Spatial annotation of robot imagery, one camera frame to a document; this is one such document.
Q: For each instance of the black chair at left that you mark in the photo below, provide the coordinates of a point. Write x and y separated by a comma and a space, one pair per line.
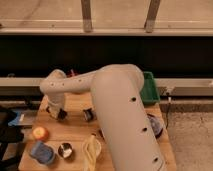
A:
8, 134

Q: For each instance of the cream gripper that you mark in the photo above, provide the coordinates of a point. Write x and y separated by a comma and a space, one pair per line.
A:
54, 113

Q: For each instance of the small black metal can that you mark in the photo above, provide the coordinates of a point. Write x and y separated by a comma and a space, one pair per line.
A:
88, 115

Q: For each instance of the red apple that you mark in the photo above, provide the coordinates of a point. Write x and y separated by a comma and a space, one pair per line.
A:
40, 133

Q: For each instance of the blue sponge cloth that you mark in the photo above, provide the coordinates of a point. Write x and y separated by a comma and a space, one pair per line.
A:
43, 153

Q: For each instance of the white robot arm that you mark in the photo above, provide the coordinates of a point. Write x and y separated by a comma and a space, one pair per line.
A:
115, 92

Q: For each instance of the black eraser block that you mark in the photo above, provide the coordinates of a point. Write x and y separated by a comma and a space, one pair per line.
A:
62, 114

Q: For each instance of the green plastic bin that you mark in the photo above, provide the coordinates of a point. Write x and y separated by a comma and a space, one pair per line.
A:
149, 93

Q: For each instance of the red bowl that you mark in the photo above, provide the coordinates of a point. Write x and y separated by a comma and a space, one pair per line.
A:
68, 75

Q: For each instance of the yellow banana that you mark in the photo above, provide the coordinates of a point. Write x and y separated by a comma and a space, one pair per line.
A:
91, 161

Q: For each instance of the dark purple bowl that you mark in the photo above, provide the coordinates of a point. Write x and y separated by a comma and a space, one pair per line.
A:
156, 125

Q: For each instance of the small steel cup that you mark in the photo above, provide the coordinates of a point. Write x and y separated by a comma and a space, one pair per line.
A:
65, 150

